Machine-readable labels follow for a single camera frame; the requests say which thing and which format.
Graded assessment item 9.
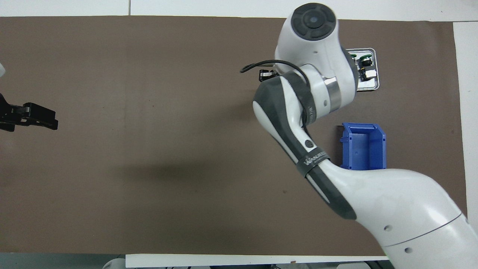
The blue plastic storage bin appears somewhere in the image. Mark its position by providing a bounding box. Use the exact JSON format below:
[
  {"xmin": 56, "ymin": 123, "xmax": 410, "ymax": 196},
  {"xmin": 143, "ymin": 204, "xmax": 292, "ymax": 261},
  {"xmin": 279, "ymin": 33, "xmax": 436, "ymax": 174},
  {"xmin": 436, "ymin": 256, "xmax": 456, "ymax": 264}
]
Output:
[{"xmin": 339, "ymin": 122, "xmax": 387, "ymax": 171}]

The brown paper table mat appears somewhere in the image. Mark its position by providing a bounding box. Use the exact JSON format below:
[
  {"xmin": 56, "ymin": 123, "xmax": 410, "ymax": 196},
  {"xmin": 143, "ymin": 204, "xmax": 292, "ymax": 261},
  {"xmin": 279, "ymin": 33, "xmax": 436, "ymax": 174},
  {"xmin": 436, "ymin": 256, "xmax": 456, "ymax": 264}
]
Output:
[{"xmin": 0, "ymin": 15, "xmax": 470, "ymax": 257}]

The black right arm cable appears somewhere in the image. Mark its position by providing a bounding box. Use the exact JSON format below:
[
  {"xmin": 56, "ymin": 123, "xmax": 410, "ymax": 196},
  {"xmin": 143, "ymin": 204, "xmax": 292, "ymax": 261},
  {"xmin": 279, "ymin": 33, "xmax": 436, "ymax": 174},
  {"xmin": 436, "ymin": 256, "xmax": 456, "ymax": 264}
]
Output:
[{"xmin": 241, "ymin": 60, "xmax": 311, "ymax": 86}]

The white round stand base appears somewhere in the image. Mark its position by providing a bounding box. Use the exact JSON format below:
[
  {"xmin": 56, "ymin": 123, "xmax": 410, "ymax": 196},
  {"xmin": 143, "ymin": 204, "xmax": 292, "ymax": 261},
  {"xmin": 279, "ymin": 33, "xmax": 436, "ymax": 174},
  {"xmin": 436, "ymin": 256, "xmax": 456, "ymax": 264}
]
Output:
[{"xmin": 103, "ymin": 257, "xmax": 126, "ymax": 269}]

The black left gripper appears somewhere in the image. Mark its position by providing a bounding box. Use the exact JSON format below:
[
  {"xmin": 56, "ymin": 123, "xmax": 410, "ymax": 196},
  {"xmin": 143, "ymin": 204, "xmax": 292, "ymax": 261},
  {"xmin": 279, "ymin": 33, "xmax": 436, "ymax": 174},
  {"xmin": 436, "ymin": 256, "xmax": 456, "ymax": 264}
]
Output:
[{"xmin": 0, "ymin": 93, "xmax": 59, "ymax": 132}]

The silver metal tray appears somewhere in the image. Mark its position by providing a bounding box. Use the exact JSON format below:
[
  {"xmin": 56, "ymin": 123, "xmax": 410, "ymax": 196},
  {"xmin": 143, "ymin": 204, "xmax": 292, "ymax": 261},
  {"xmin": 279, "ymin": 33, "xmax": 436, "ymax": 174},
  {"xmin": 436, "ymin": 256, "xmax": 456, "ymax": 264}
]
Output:
[{"xmin": 345, "ymin": 48, "xmax": 380, "ymax": 92}]

